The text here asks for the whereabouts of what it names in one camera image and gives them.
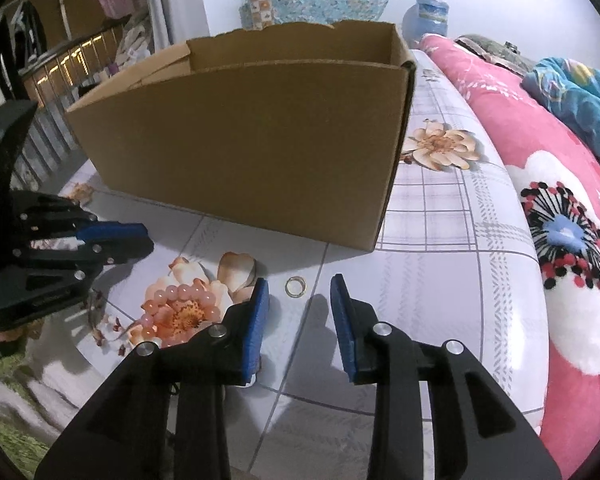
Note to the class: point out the pink floral blanket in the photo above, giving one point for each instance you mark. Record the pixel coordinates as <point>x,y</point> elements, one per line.
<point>505,125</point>

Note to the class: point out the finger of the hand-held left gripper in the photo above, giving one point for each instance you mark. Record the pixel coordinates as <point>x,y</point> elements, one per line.
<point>130,250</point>
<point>110,232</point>

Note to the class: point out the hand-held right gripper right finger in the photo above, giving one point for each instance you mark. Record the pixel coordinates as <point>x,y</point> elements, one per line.
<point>342,330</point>

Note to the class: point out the blue water dispenser bottle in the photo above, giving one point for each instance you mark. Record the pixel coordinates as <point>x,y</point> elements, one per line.
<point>427,17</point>

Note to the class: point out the blue patterned quilt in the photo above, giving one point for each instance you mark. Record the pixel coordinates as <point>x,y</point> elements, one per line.
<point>580,100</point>

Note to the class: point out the grey patterned pillow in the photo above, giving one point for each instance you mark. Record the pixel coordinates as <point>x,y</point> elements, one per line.
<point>490,51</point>

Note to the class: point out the pile of light clothes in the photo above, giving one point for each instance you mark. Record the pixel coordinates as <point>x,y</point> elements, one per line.
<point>137,40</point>

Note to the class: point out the small dark object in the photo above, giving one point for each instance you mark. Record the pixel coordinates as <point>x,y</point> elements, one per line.
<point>510,49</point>

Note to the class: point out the black hanging garment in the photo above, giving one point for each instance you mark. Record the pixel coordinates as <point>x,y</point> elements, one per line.
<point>25,45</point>

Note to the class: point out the floral checked table mat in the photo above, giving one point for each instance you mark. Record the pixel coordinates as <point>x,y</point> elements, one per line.
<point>430,310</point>

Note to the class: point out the lit wooden shelf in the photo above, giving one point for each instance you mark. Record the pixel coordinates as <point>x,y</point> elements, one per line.
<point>75,65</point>

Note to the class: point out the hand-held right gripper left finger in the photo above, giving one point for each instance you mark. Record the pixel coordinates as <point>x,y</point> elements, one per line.
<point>255,330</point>

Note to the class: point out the brown cardboard box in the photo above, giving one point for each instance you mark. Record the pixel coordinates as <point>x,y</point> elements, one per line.
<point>240,150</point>

